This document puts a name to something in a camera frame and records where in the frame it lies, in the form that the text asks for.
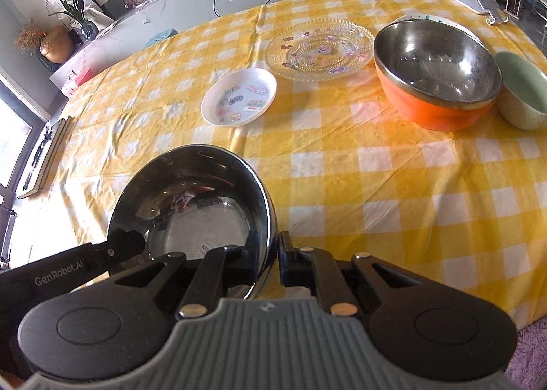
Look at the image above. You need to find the steel bowl blue outside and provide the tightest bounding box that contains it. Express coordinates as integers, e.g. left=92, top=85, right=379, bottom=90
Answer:
left=108, top=144, right=278, bottom=299

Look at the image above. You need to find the small white sticker plate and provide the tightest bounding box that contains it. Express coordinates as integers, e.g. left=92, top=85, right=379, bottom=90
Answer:
left=200, top=68, right=277, bottom=127

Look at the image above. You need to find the clear glass sticker plate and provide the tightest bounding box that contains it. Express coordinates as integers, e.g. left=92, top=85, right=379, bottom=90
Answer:
left=264, top=18, right=374, bottom=82

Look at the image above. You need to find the steel bowl orange outside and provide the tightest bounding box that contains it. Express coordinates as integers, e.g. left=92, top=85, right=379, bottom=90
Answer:
left=374, top=19, right=503, bottom=131

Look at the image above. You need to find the pale green ceramic bowl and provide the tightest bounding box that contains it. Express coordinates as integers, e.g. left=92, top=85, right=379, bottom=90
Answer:
left=495, top=51, right=546, bottom=131

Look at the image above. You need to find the white fruity painted plate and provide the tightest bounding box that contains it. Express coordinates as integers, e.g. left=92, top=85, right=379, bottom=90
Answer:
left=392, top=14, right=482, bottom=43

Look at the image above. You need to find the yellow white checkered tablecloth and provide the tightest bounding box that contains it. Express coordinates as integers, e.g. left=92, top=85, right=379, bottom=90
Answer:
left=51, top=0, right=547, bottom=331

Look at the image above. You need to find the red white box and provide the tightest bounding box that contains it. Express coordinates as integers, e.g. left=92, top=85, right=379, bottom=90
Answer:
left=61, top=67, right=93, bottom=98

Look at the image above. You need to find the teal plastic step stool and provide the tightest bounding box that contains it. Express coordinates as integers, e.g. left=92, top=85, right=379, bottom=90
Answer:
left=144, top=29, right=177, bottom=49

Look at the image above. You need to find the golden round vase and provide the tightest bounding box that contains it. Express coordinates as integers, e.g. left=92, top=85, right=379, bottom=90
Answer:
left=40, top=26, right=74, bottom=64

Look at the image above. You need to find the green potted plant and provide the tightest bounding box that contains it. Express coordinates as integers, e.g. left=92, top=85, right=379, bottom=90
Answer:
left=52, top=0, right=99, bottom=42

